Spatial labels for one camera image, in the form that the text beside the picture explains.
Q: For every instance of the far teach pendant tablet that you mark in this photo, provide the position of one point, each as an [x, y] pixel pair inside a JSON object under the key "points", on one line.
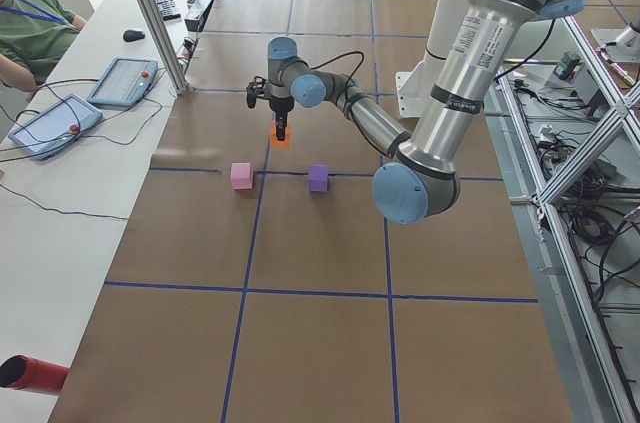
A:
{"points": [[124, 82]]}

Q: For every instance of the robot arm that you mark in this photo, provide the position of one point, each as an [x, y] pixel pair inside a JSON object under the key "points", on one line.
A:
{"points": [[466, 46]]}

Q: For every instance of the teach pendant tablet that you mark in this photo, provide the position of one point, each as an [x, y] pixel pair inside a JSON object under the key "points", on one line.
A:
{"points": [[124, 82], [55, 128]]}

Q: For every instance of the aluminium side frame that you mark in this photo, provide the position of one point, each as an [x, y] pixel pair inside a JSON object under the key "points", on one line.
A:
{"points": [[564, 117]]}

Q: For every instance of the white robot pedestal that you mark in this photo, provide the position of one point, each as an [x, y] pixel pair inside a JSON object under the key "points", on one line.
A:
{"points": [[413, 88]]}

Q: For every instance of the purple foam cube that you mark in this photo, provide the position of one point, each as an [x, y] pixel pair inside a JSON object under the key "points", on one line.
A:
{"points": [[318, 178]]}

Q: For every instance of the near teach pendant tablet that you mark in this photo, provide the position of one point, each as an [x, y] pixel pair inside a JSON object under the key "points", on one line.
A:
{"points": [[55, 128]]}

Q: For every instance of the pink foam cube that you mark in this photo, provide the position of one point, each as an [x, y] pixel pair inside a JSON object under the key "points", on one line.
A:
{"points": [[242, 176]]}

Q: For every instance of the orange foam cube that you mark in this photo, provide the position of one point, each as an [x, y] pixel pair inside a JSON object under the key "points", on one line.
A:
{"points": [[275, 142]]}

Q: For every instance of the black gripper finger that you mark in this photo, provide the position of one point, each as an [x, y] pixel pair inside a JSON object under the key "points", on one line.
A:
{"points": [[281, 124]]}

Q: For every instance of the person in green shirt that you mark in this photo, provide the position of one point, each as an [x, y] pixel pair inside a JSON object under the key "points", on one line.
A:
{"points": [[35, 35]]}

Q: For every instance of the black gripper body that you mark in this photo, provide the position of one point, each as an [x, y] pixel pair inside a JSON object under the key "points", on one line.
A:
{"points": [[281, 105]]}

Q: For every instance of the red cylinder tube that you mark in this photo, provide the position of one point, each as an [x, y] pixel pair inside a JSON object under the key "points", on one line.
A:
{"points": [[29, 374]]}

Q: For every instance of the black computer mouse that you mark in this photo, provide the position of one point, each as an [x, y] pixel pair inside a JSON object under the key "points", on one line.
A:
{"points": [[132, 35]]}

